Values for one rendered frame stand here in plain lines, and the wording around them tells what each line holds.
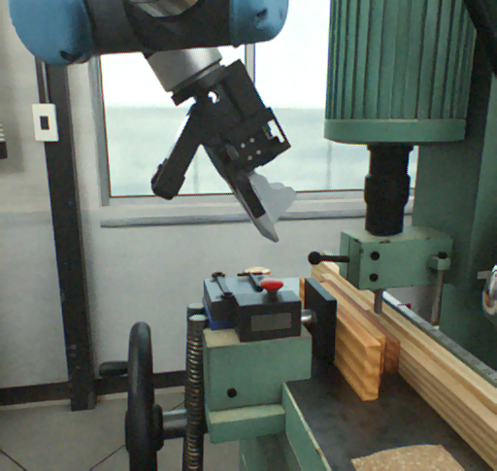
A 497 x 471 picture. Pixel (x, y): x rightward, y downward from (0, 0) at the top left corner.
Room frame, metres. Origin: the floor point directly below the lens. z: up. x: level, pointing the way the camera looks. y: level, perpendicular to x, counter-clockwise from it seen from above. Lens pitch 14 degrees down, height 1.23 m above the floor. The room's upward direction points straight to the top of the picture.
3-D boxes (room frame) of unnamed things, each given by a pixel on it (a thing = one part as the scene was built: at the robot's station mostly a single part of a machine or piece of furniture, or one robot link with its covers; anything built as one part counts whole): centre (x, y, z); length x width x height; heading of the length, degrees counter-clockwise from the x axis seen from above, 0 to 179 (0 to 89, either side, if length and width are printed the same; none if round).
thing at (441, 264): (0.59, -0.26, 1.00); 0.02 x 0.02 x 0.10; 12
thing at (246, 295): (0.57, 0.00, 0.99); 0.13 x 0.11 x 0.06; 12
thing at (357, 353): (0.60, -0.12, 0.94); 0.24 x 0.02 x 0.07; 12
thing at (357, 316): (0.63, -0.15, 0.93); 0.20 x 0.02 x 0.06; 12
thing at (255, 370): (0.58, 0.00, 0.92); 0.15 x 0.13 x 0.09; 12
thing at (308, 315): (0.60, -0.07, 0.95); 0.09 x 0.07 x 0.09; 12
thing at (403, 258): (0.62, -0.21, 1.03); 0.14 x 0.07 x 0.09; 102
